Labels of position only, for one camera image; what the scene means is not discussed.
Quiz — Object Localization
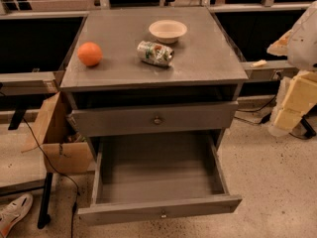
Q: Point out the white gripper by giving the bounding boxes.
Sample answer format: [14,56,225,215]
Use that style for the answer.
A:
[266,30,317,137]

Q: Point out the black power adapter cable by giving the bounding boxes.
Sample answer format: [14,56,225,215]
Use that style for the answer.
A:
[233,94,278,126]

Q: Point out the black floor cable left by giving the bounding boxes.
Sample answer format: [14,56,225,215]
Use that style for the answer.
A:
[21,116,81,238]

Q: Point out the black table leg right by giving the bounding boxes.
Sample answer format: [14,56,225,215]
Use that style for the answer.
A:
[290,118,317,140]

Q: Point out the grey top drawer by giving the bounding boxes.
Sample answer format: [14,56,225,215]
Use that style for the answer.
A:
[71,101,238,137]

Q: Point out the crushed green soda can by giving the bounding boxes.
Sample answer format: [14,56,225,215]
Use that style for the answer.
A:
[137,41,174,67]

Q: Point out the grey drawer cabinet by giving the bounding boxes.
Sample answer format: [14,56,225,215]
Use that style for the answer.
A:
[59,6,250,161]

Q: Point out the white sneaker shoe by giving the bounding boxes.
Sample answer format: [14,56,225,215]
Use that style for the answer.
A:
[0,193,33,238]

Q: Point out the black table leg left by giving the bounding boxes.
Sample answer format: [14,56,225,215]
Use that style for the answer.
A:
[37,173,53,229]

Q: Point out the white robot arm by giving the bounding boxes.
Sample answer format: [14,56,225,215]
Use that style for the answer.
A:
[266,1,317,137]

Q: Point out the grey drawer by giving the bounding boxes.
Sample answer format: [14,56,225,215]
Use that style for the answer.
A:
[78,132,242,225]
[71,101,238,137]

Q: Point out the orange fruit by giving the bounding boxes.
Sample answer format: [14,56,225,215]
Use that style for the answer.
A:
[77,42,103,66]

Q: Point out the black table leg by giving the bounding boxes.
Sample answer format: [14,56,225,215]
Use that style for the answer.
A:
[37,173,53,229]
[290,118,317,140]

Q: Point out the small yellow foam piece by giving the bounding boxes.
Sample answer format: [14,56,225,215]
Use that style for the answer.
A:
[251,59,266,67]

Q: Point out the brown cardboard box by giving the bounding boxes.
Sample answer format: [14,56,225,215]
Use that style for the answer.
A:
[21,92,92,175]

